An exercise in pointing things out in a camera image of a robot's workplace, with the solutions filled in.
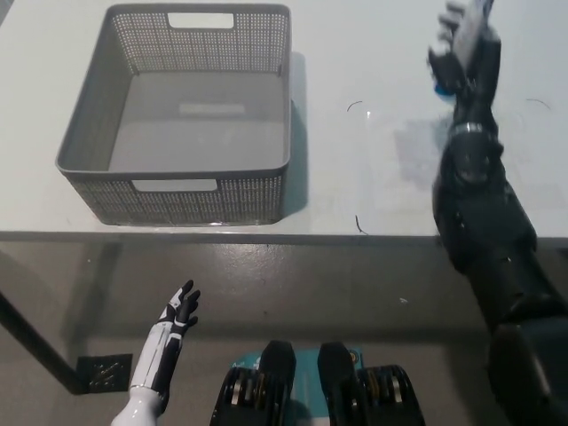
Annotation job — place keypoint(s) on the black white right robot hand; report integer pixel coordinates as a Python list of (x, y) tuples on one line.
[(477, 84)]

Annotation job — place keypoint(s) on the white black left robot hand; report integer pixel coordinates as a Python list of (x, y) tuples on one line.
[(160, 350)]

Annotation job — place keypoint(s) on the white shampoo tube blue cap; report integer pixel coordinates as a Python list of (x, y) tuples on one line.
[(440, 90)]

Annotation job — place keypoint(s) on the black table foot plate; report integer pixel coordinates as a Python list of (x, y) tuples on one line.
[(104, 373)]

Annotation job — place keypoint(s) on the black ribbed left torso block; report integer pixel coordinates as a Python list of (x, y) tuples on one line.
[(248, 395)]

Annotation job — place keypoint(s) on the black ribbed torso block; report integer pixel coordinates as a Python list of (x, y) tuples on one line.
[(248, 395), (377, 395)]

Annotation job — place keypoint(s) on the black metal table leg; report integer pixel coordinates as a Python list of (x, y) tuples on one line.
[(40, 341)]

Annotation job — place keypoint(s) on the grey perforated plastic basket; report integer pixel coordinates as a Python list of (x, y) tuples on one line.
[(195, 133)]

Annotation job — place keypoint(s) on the black ribbed right torso block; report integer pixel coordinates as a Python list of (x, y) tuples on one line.
[(377, 395)]

